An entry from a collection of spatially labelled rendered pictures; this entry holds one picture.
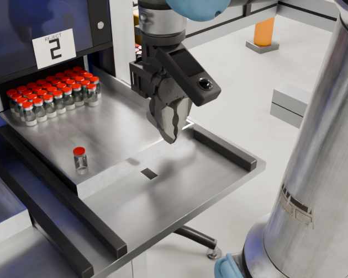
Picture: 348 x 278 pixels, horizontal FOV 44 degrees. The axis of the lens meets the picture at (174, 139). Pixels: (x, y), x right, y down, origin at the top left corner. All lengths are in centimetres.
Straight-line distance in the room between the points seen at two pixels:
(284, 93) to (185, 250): 73
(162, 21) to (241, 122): 188
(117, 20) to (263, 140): 156
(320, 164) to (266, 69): 281
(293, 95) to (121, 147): 100
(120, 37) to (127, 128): 22
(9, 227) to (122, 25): 50
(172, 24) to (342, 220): 42
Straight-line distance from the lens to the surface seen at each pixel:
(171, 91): 72
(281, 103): 174
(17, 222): 69
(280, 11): 160
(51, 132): 89
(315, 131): 31
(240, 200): 201
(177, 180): 75
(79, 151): 75
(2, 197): 77
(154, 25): 67
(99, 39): 95
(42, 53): 89
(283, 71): 313
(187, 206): 70
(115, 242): 63
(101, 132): 87
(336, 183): 32
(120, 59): 100
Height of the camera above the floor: 137
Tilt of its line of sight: 36 degrees down
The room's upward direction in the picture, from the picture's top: straight up
